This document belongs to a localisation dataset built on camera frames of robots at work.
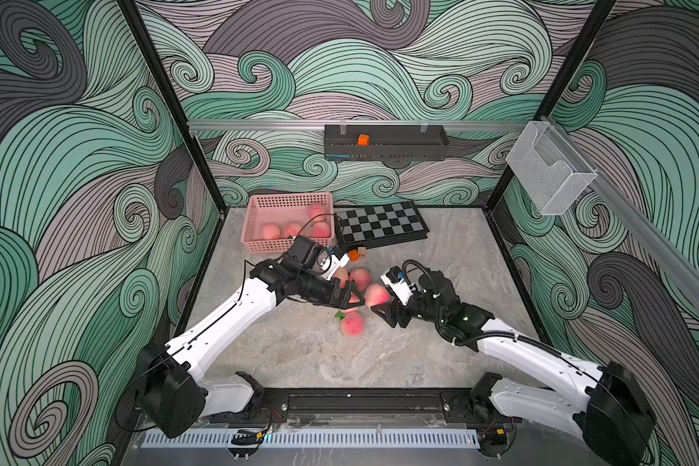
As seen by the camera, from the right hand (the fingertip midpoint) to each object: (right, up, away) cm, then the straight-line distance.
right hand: (383, 297), depth 79 cm
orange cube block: (-7, +9, +25) cm, 28 cm away
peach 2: (-22, +27, +35) cm, 49 cm away
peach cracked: (-9, -8, +3) cm, 12 cm away
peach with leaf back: (-19, +19, +25) cm, 36 cm away
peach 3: (-2, +2, -4) cm, 5 cm away
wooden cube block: (-4, +11, +25) cm, 28 cm away
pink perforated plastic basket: (-37, +28, +39) cm, 61 cm away
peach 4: (-9, +2, -11) cm, 14 cm away
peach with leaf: (-5, +3, +13) cm, 15 cm away
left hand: (-9, +1, -8) cm, 12 cm away
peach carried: (-38, +18, +26) cm, 50 cm away
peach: (-30, +19, +28) cm, 45 cm away
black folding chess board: (-4, +20, +32) cm, 38 cm away
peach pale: (-11, +4, +14) cm, 18 cm away
